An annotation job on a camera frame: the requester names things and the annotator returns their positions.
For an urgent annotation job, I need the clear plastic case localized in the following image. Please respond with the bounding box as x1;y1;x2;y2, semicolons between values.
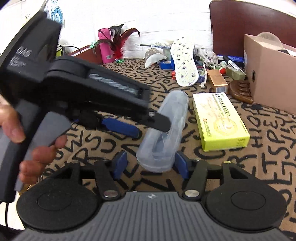
136;90;189;173

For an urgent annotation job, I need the translucent yellow plastic funnel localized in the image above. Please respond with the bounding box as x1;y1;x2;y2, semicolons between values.
255;32;284;50

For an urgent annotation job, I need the person's left hand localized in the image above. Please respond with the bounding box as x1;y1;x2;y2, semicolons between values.
0;92;68;185

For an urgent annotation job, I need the yellow-green flat box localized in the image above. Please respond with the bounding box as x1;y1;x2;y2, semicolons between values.
193;92;250;152

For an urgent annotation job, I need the letter-patterned brown tablecloth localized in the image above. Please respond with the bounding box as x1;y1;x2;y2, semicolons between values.
41;58;296;240

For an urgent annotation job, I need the brown long cardboard box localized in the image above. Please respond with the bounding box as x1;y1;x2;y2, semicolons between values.
68;45;103;65

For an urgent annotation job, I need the pink water bottle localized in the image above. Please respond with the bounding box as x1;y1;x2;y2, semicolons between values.
98;28;115;64

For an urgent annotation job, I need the white cloth pouch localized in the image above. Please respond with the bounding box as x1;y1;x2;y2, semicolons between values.
144;48;167;68

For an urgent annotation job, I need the white dotted shoe insole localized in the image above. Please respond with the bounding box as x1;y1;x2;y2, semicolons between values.
170;37;199;87

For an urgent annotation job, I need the copper small box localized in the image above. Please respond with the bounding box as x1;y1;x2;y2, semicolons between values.
207;69;228;93

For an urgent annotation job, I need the brown wooden comb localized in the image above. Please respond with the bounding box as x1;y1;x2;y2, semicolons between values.
228;80;253;104

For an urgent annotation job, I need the black marker pen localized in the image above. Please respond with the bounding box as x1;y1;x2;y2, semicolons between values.
223;55;244;73

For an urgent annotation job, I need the pink cardboard storage box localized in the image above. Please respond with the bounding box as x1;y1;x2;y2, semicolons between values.
244;34;295;114

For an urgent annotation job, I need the dark red wooden headboard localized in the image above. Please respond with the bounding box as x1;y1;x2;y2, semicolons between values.
209;1;295;57

